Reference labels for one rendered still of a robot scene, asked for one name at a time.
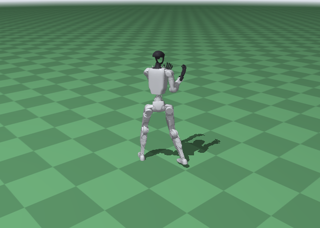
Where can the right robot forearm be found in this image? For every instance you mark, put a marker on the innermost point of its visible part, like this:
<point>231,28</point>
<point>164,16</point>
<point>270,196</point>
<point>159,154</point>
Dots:
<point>177,83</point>

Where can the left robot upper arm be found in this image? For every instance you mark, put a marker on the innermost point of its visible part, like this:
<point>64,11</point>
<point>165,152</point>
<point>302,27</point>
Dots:
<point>146,72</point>

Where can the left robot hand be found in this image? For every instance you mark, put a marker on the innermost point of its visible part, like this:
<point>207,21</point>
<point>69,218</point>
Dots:
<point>167,66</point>

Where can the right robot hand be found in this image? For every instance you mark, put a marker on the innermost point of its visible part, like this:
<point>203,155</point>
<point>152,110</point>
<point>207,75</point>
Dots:
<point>183,72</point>

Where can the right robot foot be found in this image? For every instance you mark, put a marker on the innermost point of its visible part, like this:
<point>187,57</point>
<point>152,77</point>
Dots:
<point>184,161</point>

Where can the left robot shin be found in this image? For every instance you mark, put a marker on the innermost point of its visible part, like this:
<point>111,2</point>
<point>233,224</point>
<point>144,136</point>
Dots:
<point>143,140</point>

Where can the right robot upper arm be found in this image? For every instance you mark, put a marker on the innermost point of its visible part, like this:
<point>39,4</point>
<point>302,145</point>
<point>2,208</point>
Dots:
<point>171,80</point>

